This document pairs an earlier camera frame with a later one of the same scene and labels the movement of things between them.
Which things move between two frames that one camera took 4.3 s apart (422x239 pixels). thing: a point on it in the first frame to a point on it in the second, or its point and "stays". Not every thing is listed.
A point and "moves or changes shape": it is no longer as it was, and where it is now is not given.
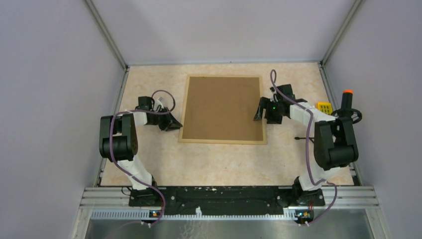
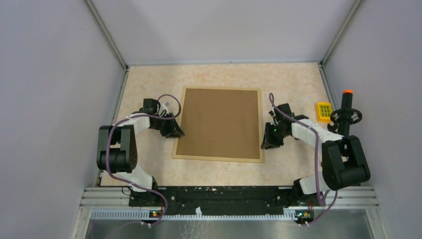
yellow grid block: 325,107 stays
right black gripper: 264,103 to 268,142
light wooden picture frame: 221,108 moves or changes shape
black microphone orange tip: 346,112 stays
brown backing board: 223,108 moves or changes shape
